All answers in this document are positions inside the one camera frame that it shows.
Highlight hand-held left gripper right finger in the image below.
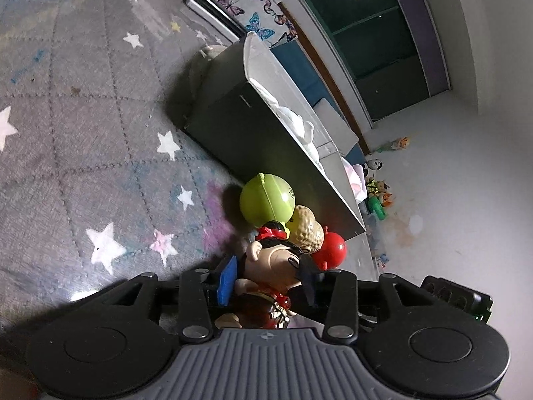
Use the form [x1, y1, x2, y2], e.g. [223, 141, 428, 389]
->
[297, 254, 422, 341]

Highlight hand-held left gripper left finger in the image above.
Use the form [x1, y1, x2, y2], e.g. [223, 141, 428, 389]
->
[95, 255, 239, 339]

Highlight red round toy figure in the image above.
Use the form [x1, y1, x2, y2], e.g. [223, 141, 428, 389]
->
[312, 225, 348, 271]

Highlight black-haired doll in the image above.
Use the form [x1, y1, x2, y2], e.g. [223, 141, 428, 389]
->
[214, 220, 324, 331]

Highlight beige peanut toy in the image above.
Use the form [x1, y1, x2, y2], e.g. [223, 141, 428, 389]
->
[288, 205, 325, 255]

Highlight green round toy figure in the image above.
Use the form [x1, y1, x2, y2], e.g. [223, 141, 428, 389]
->
[239, 173, 297, 228]

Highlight grey cardboard box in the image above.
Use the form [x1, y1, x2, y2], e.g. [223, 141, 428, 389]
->
[183, 31, 367, 242]

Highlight clear plastic toy bin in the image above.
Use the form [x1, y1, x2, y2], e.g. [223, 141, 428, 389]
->
[366, 213, 393, 268]

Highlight green plastic toy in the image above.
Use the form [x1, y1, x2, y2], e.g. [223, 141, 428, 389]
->
[368, 196, 388, 220]

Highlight pink tissue pack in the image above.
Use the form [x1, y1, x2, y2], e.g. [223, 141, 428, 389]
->
[341, 158, 369, 203]

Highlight white plush rabbit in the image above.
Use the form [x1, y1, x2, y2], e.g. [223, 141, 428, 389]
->
[250, 79, 331, 178]

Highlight grey cushion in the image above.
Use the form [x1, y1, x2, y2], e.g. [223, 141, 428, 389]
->
[314, 98, 360, 151]

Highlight green and orange plush toy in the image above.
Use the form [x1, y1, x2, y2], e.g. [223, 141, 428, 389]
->
[377, 135, 413, 153]

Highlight butterfly print pillow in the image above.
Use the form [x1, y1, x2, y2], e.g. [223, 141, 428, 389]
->
[214, 0, 299, 47]

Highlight dark glass door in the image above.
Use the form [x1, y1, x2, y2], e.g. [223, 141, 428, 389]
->
[295, 0, 453, 124]

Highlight silver remote control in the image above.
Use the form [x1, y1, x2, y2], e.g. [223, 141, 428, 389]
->
[185, 0, 239, 45]

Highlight black remote control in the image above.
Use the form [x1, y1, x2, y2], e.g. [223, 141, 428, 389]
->
[196, 0, 249, 36]

